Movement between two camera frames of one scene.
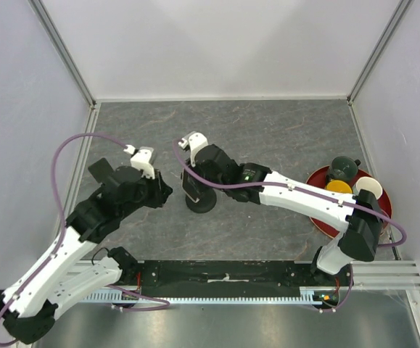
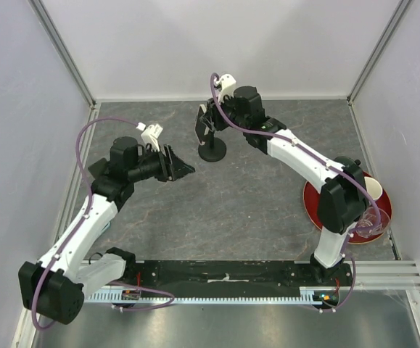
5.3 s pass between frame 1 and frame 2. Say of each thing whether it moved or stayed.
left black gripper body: moved
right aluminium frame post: stayed
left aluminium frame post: stayed
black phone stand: moved
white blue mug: stayed
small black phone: stayed
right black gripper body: moved
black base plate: stayed
